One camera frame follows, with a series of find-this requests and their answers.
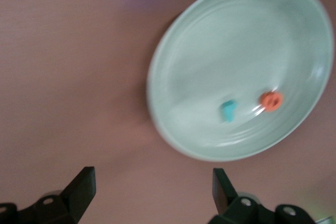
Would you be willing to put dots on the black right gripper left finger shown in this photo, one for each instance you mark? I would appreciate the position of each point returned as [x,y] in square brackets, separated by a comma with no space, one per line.
[76,197]

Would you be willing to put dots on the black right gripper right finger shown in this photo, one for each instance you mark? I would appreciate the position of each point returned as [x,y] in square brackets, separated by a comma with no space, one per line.
[225,200]

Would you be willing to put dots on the teal foam letter r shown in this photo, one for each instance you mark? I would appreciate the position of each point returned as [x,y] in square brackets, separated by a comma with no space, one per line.
[228,111]

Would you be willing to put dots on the pale green plate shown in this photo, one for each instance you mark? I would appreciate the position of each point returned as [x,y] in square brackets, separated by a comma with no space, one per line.
[236,51]

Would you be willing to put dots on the orange foam letter o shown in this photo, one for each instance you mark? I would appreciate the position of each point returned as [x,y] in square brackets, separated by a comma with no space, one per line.
[263,100]

